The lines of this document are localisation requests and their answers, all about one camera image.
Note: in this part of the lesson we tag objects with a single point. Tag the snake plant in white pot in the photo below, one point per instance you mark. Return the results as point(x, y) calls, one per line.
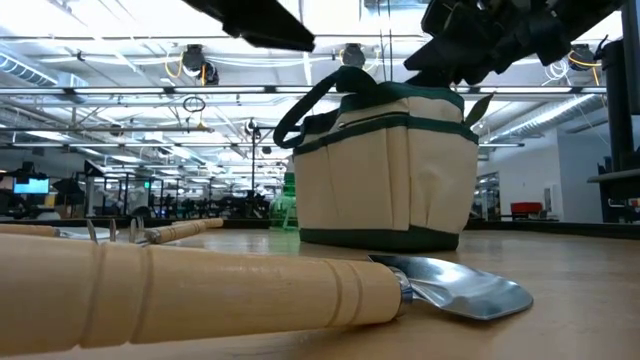
point(475, 111)

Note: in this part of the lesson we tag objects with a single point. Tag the black aluminium table frame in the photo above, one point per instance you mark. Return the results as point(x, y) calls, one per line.
point(550, 229)

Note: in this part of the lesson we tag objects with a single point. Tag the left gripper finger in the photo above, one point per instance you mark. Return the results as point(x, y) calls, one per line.
point(265, 25)

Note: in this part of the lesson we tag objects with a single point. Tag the red background seat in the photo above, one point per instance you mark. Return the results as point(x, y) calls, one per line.
point(526, 208)

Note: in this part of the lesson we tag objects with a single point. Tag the green spray bottle white trigger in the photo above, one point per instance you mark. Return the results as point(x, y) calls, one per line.
point(284, 210)

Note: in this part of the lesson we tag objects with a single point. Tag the black monitor on stand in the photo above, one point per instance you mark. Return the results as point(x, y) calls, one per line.
point(617, 100)

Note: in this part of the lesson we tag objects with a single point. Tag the cream and green gardening bag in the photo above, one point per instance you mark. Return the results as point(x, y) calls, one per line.
point(380, 185)

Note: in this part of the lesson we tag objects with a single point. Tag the blue-screen background monitor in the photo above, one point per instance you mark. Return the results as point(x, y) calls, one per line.
point(31, 186)

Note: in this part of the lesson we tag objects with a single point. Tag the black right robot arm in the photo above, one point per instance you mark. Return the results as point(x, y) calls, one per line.
point(585, 20)

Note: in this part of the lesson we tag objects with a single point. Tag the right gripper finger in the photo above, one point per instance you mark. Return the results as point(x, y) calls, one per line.
point(430, 60)
point(435, 79)

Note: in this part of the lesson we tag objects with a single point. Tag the grey side desk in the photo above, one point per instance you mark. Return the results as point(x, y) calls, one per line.
point(620, 182)

